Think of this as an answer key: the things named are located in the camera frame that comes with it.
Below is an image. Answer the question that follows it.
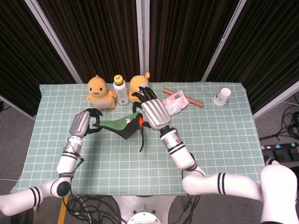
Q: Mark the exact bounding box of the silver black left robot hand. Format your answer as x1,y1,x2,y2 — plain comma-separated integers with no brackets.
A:
70,108,103,139

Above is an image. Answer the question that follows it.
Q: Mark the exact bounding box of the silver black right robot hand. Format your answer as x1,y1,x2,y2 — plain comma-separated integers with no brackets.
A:
131,86,172,131

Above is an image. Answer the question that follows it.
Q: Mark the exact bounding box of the green cloth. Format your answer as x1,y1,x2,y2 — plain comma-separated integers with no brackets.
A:
97,111,149,153

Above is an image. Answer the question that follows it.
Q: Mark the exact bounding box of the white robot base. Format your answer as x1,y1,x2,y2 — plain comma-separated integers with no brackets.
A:
112,195,178,224

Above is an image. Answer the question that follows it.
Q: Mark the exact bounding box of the pink white plastic packet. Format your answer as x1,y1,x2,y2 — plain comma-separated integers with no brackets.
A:
162,90,189,117

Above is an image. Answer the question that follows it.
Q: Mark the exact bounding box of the yellow one-eyed plush toy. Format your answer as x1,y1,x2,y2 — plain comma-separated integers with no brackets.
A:
128,72,150,103

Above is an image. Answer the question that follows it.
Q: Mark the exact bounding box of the orange dinosaur plush toy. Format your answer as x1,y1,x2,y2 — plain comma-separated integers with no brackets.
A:
87,75,117,111

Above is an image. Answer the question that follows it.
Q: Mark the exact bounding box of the white bottle yellow cap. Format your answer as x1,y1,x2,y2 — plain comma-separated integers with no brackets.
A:
113,75,130,106

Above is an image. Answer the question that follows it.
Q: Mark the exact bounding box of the brown cardboard tube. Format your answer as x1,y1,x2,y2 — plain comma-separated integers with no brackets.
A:
163,87,205,108

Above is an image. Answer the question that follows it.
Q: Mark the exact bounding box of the green checked tablecloth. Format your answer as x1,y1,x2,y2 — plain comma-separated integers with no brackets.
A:
10,81,266,196

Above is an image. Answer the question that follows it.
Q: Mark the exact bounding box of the white floral paper cup stack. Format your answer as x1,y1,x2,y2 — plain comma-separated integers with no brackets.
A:
213,87,231,107

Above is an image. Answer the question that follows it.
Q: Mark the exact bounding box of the dark ribbed partition panel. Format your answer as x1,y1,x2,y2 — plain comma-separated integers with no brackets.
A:
149,0,240,82
37,0,142,84
206,0,299,115
0,0,77,117

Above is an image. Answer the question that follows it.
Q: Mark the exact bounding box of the yellow floor tape strip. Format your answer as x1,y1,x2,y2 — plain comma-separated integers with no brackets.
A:
57,195,70,224

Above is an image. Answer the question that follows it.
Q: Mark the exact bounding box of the black foot pedal board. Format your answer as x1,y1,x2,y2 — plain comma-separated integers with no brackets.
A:
261,142,299,162

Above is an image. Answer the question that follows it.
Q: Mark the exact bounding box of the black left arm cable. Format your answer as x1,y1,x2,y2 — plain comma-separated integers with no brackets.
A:
70,155,85,179

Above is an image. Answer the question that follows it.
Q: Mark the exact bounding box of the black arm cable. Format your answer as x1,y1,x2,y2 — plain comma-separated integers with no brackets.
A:
70,155,85,179
181,169,202,224

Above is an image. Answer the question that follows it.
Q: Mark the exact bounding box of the white partition base rail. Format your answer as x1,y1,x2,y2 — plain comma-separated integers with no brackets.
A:
253,80,299,119
0,94,37,121

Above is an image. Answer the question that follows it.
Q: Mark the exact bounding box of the white partition post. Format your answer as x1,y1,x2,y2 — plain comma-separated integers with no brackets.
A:
136,0,150,77
201,0,247,82
24,0,84,84

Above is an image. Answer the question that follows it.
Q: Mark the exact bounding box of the black floor cable bundle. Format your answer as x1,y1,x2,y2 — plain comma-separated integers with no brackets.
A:
66,193,122,224

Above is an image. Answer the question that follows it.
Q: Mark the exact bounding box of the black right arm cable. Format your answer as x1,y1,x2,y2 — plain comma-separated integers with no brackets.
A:
181,169,202,224

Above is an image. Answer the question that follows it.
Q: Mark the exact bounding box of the black cable tangle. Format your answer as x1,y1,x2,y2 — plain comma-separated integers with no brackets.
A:
259,102,299,141

